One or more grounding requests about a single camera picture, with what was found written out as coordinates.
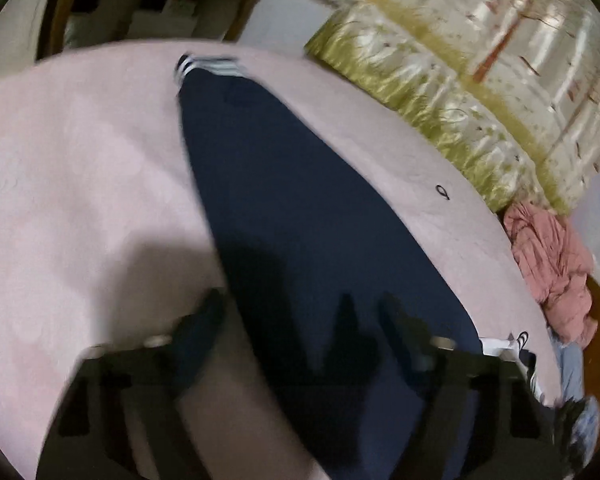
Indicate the blue plaid garment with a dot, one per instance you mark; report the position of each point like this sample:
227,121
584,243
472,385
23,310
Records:
575,375

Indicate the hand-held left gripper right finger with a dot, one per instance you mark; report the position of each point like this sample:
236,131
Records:
405,335

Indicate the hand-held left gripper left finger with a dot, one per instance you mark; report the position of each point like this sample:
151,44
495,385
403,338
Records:
195,340

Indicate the white and navy varsity jacket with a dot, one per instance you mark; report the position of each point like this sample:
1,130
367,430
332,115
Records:
305,220

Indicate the tree print curtain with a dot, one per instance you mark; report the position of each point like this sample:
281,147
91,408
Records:
470,70

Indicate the pink quilt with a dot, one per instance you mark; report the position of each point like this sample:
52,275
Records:
555,270

